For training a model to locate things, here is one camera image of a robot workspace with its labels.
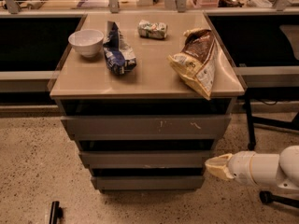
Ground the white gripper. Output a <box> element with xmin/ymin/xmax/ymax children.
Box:
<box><xmin>205</xmin><ymin>151</ymin><xmax>255</xmax><ymax>185</ymax></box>

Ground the grey drawer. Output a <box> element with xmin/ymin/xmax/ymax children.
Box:
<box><xmin>62</xmin><ymin>115</ymin><xmax>231</xmax><ymax>141</ymax></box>
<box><xmin>79</xmin><ymin>150</ymin><xmax>210</xmax><ymax>169</ymax></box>
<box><xmin>91</xmin><ymin>175</ymin><xmax>204</xmax><ymax>191</ymax></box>

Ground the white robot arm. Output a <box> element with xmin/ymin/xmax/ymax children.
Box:
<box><xmin>205</xmin><ymin>146</ymin><xmax>299</xmax><ymax>190</ymax></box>

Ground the grey top drawer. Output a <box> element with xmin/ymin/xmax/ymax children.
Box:
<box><xmin>62</xmin><ymin>115</ymin><xmax>231</xmax><ymax>141</ymax></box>

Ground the grey drawer cabinet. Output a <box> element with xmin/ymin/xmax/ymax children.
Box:
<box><xmin>50</xmin><ymin>11</ymin><xmax>244</xmax><ymax>177</ymax></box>

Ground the grey bottom drawer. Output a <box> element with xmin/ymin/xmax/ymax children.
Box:
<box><xmin>91</xmin><ymin>175</ymin><xmax>204</xmax><ymax>191</ymax></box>

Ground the black table leg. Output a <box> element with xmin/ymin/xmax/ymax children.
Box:
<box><xmin>244</xmin><ymin>95</ymin><xmax>256</xmax><ymax>150</ymax></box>

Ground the black chair base leg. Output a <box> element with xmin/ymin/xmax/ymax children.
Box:
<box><xmin>259</xmin><ymin>191</ymin><xmax>299</xmax><ymax>208</ymax></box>

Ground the brown yellow chip bag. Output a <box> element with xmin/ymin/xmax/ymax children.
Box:
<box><xmin>168</xmin><ymin>28</ymin><xmax>216</xmax><ymax>100</ymax></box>

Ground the blue chip bag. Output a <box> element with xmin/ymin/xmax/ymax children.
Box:
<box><xmin>103</xmin><ymin>21</ymin><xmax>136</xmax><ymax>76</ymax></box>

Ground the black object on floor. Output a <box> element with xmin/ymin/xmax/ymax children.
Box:
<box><xmin>49</xmin><ymin>201</ymin><xmax>64</xmax><ymax>224</ymax></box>

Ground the white bowl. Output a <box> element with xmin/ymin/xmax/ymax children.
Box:
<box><xmin>68</xmin><ymin>29</ymin><xmax>104</xmax><ymax>58</ymax></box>

